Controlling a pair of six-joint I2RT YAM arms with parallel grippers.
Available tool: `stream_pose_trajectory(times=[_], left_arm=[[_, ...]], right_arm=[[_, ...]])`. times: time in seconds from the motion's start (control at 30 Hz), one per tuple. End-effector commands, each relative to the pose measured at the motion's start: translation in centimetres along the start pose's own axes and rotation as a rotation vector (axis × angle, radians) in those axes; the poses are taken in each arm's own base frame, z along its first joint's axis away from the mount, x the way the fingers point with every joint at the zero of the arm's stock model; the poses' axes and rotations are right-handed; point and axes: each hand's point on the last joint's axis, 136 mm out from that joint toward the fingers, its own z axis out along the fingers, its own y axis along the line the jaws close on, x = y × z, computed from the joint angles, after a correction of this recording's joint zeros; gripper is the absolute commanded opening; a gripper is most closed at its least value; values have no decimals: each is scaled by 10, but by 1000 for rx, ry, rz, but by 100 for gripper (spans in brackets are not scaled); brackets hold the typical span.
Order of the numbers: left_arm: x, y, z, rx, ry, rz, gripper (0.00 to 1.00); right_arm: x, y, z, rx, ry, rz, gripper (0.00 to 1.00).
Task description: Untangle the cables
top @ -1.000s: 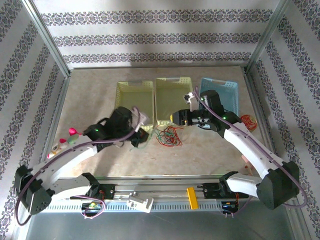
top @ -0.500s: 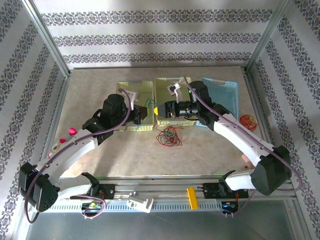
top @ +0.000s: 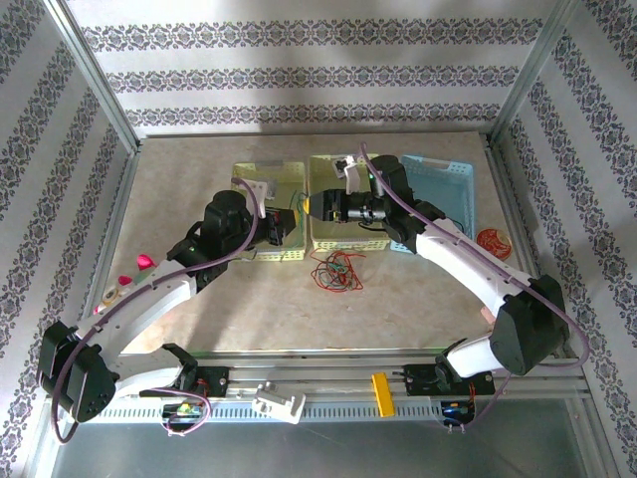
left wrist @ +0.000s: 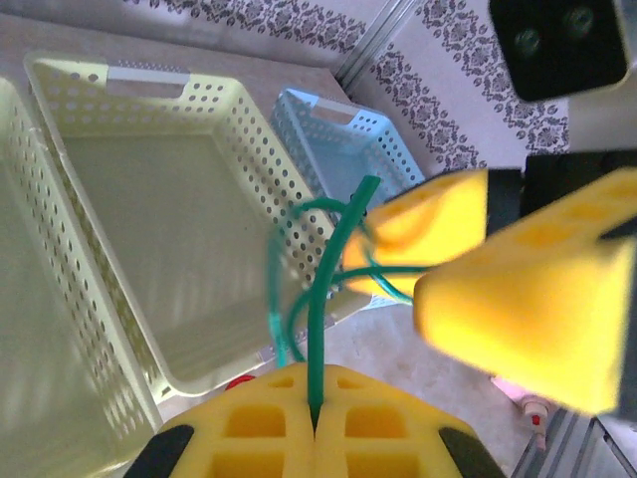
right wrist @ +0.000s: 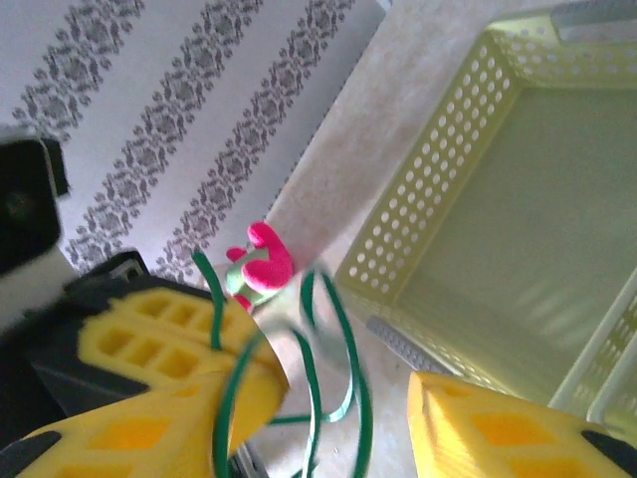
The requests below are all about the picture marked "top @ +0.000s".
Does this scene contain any thin dark green cable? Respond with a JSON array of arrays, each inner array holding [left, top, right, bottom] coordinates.
[[287, 189, 311, 250]]

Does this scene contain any thin teal cable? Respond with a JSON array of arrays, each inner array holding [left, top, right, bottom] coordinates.
[[325, 262, 363, 291]]

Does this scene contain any thin red cable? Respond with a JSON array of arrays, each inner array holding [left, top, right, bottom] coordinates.
[[309, 248, 367, 294]]

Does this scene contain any pale yellow perforated plastic basket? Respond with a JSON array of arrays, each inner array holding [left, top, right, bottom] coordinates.
[[307, 152, 392, 253]]

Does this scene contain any pale green perforated plastic basket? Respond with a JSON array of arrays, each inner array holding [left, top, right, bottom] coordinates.
[[230, 159, 308, 264]]

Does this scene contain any light blue perforated plastic basket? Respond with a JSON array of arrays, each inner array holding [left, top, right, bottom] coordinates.
[[389, 152, 477, 255]]

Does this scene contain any round red patterned tin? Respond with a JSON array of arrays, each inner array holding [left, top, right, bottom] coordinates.
[[476, 227, 516, 261]]

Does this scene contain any colourful plush toy with eyes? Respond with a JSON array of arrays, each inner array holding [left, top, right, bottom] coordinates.
[[93, 253, 165, 318]]

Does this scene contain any yellow plastic block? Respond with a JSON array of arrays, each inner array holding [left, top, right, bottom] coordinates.
[[371, 371, 397, 418]]

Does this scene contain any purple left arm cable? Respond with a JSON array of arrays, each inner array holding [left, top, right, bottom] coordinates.
[[49, 176, 261, 445]]

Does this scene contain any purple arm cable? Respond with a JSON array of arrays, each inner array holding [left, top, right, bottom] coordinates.
[[357, 141, 592, 432], [49, 176, 261, 445]]

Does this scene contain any aluminium profile rail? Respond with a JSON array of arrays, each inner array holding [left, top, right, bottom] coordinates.
[[47, 348, 589, 402]]

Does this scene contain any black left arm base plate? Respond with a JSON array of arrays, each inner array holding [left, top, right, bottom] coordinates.
[[163, 365, 231, 399]]

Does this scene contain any white plastic bracket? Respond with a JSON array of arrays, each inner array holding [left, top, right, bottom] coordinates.
[[251, 380, 307, 425]]

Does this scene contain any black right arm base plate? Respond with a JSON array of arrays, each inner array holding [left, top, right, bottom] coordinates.
[[402, 362, 495, 398]]

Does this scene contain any slotted grey cable duct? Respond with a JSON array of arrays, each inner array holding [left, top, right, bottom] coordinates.
[[99, 400, 479, 425]]

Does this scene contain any aluminium frame post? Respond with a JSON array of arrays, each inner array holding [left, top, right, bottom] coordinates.
[[42, 0, 143, 155], [490, 0, 582, 146]]

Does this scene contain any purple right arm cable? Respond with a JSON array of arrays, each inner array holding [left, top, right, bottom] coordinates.
[[357, 141, 592, 432]]

